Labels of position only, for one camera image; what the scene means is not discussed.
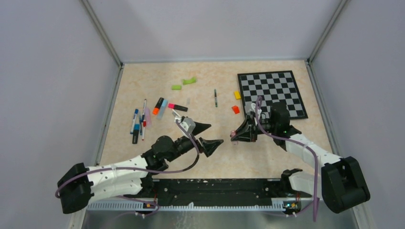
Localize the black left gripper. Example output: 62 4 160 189
167 122 223 162

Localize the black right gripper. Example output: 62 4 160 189
230 114 277 143

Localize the green thin pen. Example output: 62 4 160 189
214 89 218 107

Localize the pink translucent pen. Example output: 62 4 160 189
230 130 238 145

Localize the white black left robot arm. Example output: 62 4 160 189
55 123 224 214

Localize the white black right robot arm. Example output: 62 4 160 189
231 100 371 213

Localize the red white thin pen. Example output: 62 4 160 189
141 99 147 141

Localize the blue thin pen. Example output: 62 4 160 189
139 115 144 136

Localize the orange red block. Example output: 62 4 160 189
231 105 240 114

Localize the yellow block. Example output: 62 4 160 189
234 91 241 100

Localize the pink black highlighter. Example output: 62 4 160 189
168 103 188 112

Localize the light blue highlighter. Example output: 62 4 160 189
157 99 168 120

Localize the black grey chessboard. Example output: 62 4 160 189
237 71 308 120

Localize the orange black highlighter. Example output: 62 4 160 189
152 97 164 115

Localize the green block left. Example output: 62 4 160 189
171 84 182 91

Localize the green block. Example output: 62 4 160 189
171 84 182 91
182 77 197 85

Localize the green block right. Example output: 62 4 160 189
182 77 197 85

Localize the pink pastel highlighter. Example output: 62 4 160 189
144 107 151 127

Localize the black blue marker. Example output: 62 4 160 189
132 124 140 144

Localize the blue white marker far left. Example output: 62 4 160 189
130 109 139 134

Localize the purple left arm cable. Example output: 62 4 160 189
55 121 201 199

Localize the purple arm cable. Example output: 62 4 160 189
55 121 201 199
255 96 321 222

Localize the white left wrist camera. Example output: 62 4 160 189
174 117 196 136

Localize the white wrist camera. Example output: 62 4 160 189
245 102 260 119
174 117 196 136

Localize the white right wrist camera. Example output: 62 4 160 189
245 102 260 119

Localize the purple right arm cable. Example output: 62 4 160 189
255 96 321 222

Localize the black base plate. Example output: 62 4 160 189
125 178 308 207

